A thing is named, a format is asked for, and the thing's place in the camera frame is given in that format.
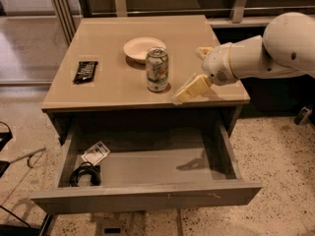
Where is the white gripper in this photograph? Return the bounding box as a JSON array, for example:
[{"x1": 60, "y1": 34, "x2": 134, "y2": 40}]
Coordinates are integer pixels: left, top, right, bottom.
[{"x1": 172, "y1": 42, "x2": 238, "y2": 103}]

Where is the small grey floor object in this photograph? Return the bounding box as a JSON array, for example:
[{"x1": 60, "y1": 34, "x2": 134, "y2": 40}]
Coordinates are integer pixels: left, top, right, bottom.
[{"x1": 294, "y1": 106, "x2": 312, "y2": 125}]

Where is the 7up soda can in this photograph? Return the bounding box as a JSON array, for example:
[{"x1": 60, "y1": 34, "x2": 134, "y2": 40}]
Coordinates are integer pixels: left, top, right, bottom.
[{"x1": 146, "y1": 46, "x2": 168, "y2": 92}]

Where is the black coiled cable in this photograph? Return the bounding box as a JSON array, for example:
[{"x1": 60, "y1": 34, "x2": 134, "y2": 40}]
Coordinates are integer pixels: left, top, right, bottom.
[{"x1": 68, "y1": 161, "x2": 102, "y2": 188}]

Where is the black snack bar packet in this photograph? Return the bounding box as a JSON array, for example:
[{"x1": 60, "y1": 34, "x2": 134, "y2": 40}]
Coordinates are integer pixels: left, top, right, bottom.
[{"x1": 73, "y1": 61, "x2": 98, "y2": 84}]

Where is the white bowl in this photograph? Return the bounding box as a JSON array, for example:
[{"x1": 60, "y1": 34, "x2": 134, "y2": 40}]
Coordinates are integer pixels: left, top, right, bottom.
[{"x1": 123, "y1": 37, "x2": 166, "y2": 64}]

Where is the black object at left edge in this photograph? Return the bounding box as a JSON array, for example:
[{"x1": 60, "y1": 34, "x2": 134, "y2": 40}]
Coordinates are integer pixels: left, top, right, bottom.
[{"x1": 0, "y1": 121, "x2": 14, "y2": 179}]

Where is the open grey top drawer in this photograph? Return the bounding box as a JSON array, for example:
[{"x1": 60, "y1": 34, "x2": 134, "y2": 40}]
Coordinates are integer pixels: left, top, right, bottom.
[{"x1": 31, "y1": 122, "x2": 262, "y2": 214}]

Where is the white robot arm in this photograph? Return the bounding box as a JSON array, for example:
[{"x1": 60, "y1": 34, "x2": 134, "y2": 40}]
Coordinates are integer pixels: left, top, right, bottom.
[{"x1": 173, "y1": 13, "x2": 315, "y2": 104}]

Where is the white card in drawer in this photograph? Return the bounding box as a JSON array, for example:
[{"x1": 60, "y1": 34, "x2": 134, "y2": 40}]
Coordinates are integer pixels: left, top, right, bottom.
[{"x1": 82, "y1": 141, "x2": 110, "y2": 165}]

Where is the grey cabinet with beige top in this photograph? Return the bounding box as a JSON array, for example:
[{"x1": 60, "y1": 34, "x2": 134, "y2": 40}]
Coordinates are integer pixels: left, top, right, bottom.
[{"x1": 41, "y1": 15, "x2": 252, "y2": 146}]

